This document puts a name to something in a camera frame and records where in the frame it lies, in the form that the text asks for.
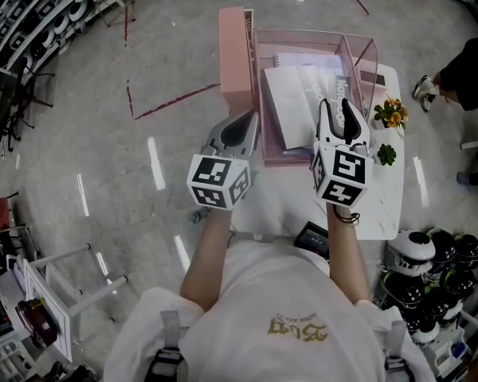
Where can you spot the person's left forearm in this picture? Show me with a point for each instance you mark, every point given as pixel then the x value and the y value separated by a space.
pixel 207 261

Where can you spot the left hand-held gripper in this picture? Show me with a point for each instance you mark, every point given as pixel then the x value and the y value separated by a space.
pixel 215 181

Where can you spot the white shelving unit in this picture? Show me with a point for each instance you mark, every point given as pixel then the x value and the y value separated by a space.
pixel 24 14

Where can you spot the white marble table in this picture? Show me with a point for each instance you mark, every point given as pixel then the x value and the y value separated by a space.
pixel 287 197

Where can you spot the pink transparent tray organizer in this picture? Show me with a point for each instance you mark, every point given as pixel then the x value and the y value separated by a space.
pixel 287 159

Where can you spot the pink file box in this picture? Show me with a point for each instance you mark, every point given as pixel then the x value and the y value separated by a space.
pixel 233 62

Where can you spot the small white side table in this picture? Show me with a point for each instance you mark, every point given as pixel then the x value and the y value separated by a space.
pixel 52 293

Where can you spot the pile of black white helmets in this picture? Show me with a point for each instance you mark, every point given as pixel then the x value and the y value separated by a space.
pixel 422 277

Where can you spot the orange flower pot plant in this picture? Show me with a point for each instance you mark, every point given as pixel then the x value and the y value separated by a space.
pixel 392 114

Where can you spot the small green succulent plant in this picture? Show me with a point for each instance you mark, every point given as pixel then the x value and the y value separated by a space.
pixel 386 154

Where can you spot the grey calculator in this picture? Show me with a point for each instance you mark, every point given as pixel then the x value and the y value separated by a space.
pixel 372 79

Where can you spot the black screen device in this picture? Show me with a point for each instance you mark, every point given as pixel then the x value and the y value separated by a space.
pixel 310 239

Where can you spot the person's right forearm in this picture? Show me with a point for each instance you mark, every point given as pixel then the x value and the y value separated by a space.
pixel 348 261

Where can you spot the black metal stand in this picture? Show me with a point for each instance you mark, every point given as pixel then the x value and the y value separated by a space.
pixel 12 106

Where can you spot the maroon pouch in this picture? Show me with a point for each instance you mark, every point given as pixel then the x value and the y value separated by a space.
pixel 36 324

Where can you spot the white plastic organizer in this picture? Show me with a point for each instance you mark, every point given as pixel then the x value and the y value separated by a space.
pixel 450 352

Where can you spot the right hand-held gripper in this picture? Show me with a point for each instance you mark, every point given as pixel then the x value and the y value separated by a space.
pixel 342 173

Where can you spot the person's white shirt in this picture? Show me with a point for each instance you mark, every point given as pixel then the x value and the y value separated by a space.
pixel 271 313

